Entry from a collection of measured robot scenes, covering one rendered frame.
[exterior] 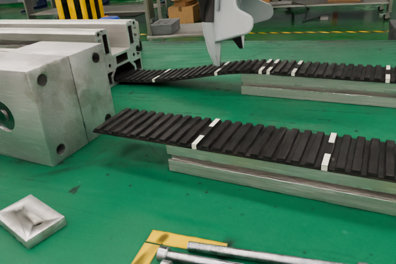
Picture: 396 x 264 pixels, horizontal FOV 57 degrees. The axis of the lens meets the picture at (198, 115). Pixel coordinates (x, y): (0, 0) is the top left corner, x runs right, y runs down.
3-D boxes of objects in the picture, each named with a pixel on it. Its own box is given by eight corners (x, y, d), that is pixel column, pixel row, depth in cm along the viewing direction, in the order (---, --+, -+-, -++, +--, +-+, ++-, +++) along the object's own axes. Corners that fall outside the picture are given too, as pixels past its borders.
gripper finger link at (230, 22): (246, 66, 40) (253, -20, 39) (197, 63, 43) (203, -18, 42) (254, 68, 43) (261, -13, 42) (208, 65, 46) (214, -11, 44)
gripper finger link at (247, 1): (273, 49, 50) (266, -15, 44) (232, 48, 52) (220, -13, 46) (279, 37, 52) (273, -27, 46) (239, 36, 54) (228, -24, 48)
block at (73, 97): (129, 115, 45) (115, 37, 41) (53, 167, 35) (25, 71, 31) (73, 107, 48) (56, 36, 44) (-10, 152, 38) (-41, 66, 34)
